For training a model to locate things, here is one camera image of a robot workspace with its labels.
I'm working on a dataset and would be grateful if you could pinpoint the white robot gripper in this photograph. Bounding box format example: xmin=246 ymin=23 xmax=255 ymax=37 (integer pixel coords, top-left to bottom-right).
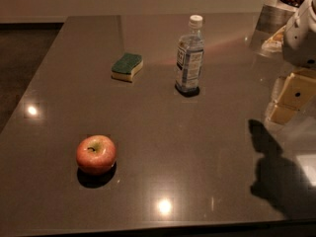
xmin=268 ymin=0 xmax=316 ymax=125

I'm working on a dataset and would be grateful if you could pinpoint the clear blue-labelled plastic bottle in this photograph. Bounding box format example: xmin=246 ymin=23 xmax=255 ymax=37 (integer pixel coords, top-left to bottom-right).
xmin=175 ymin=15 xmax=204 ymax=97

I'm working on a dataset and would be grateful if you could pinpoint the green and yellow sponge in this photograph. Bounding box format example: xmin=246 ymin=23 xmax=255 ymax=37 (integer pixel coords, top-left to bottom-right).
xmin=112 ymin=53 xmax=143 ymax=82

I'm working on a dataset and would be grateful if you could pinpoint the red apple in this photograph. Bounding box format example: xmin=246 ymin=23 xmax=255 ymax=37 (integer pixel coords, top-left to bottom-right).
xmin=76 ymin=135 xmax=117 ymax=176

